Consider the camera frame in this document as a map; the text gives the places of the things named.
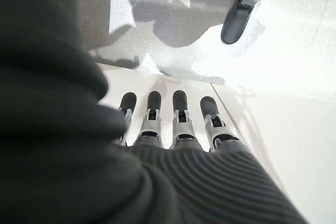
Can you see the robot thumb, grey tip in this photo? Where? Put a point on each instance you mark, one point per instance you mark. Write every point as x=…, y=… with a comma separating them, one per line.
x=235, y=27

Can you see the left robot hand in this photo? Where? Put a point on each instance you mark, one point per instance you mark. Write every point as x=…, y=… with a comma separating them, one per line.
x=78, y=169

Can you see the white glossy cabinet front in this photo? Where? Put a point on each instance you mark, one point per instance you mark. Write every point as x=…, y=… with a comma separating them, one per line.
x=249, y=119

